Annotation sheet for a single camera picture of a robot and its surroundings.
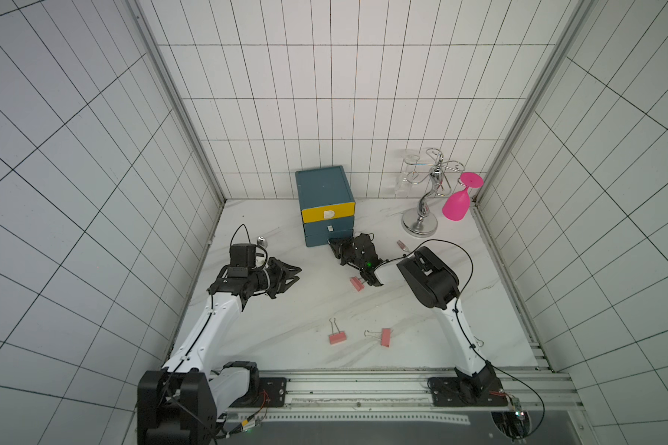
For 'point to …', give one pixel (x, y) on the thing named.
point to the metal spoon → (263, 241)
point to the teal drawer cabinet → (327, 203)
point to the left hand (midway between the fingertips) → (299, 274)
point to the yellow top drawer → (328, 212)
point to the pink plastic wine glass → (456, 207)
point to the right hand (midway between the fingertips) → (317, 242)
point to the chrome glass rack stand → (422, 223)
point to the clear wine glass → (403, 188)
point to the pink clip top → (356, 283)
